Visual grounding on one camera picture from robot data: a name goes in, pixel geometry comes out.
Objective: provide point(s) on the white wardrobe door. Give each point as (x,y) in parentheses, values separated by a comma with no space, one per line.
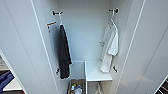
(26,43)
(150,50)

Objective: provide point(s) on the white wardrobe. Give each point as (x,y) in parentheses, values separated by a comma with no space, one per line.
(83,40)

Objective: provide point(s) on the black garment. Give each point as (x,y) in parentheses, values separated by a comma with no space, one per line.
(64,53)

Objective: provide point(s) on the white garment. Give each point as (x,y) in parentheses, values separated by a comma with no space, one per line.
(110,46)

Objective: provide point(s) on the white inner shelf unit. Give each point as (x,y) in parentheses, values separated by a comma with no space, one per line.
(96,71)

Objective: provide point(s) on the small black hook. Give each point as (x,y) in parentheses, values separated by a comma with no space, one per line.
(115,69)
(57,71)

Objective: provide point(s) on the basket with bottles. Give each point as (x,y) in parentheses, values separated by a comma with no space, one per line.
(76,83)

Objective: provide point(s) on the orange white label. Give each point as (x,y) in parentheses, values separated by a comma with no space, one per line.
(51,24)

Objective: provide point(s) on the white bottle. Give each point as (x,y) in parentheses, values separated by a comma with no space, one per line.
(79,90)

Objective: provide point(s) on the black wall peg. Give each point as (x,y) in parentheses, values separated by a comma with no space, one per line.
(115,10)
(54,13)

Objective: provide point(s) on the white wall sign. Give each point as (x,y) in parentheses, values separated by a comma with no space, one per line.
(1,62)

